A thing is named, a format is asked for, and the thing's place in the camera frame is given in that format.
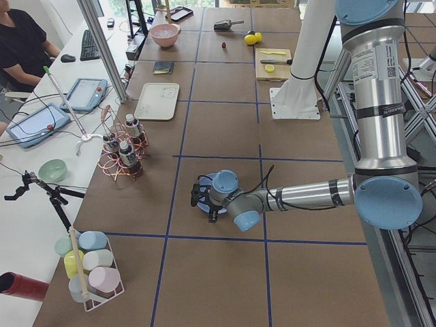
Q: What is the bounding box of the green plastic cup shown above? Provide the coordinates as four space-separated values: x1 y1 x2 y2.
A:
54 237 73 258

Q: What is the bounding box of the yellow lemon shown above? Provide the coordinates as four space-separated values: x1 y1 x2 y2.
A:
244 34 258 46
255 32 263 43

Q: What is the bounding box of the steel knife sharpener rod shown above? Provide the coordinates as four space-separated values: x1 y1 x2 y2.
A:
260 59 293 65

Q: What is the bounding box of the black computer mouse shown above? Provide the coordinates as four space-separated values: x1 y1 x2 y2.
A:
61 54 76 63

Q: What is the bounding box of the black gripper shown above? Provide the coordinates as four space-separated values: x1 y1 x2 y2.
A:
208 202 220 223

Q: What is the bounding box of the blue plastic cup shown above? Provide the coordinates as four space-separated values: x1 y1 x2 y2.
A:
79 231 107 251

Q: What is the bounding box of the far blue teach pendant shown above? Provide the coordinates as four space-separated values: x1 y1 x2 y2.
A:
65 78 108 112

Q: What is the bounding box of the light blue lower cup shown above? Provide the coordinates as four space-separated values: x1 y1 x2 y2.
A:
68 275 87 303

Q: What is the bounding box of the wooden basket handle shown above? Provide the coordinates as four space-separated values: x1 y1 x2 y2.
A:
69 226 89 302

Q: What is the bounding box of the black tray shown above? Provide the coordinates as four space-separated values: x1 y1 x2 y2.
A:
170 6 193 22

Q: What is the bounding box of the copper wire bottle rack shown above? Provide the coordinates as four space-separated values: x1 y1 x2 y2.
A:
98 105 149 181

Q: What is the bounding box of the white plastic cup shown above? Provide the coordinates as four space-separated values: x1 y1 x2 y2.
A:
82 249 114 270

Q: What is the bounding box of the blue plastic plate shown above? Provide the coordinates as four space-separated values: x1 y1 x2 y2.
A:
197 172 217 213

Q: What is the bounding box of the black camera tripod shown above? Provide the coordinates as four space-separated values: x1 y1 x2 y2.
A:
3 171 86 233

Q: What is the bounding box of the white rod with green tip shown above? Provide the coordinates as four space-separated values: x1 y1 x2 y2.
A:
44 65 103 156

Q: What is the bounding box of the black keyboard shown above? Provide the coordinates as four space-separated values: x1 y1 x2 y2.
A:
80 29 100 61

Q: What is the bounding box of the half lemon slice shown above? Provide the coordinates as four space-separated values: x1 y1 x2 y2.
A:
264 64 275 73

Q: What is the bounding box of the tea bottle middle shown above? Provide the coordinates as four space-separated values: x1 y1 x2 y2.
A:
103 133 119 159

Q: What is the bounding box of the near blue teach pendant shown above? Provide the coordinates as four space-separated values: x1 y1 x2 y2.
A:
6 103 71 149

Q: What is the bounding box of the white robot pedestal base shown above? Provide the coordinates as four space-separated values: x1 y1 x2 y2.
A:
270 0 335 120

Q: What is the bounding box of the tea bottle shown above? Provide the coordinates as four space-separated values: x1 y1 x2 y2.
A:
103 133 119 159
125 114 145 144
119 141 143 177

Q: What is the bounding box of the yellow plastic cup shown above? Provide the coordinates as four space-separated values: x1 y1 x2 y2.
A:
63 250 78 279

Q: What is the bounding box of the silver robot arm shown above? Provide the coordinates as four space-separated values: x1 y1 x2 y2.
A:
191 1 423 231

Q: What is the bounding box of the red cylinder tube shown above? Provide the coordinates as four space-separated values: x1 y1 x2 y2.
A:
1 272 49 302

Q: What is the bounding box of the wooden cutting board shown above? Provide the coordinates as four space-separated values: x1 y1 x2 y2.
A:
255 48 292 80

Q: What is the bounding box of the tea bottle front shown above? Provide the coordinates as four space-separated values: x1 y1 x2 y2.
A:
119 141 143 177

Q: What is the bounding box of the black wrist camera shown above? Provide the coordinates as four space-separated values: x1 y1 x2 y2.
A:
190 183 204 207

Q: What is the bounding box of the pink bowl with ice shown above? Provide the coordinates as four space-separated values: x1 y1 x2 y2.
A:
150 23 181 48

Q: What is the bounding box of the blue teach pendant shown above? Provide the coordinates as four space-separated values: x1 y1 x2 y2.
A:
6 103 71 149
65 78 108 112

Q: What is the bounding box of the pink plastic cup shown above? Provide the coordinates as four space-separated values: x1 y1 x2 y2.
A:
88 267 121 293

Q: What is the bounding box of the aluminium frame post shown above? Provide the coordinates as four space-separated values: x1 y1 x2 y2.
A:
77 0 127 104

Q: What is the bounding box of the grey folded cloth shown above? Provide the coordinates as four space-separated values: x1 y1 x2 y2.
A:
153 61 174 75

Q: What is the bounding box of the cream bear tray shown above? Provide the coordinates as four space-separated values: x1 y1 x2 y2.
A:
134 82 180 121

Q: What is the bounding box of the white wire cup basket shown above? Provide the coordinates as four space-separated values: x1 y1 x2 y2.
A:
76 233 125 311

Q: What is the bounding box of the green bowl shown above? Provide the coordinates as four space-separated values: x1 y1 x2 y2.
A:
38 159 67 183

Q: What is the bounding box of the tea bottle back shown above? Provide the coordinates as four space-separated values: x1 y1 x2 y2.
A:
125 114 145 144

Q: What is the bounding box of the yellow plastic knife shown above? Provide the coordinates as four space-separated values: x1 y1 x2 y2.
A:
260 50 286 55

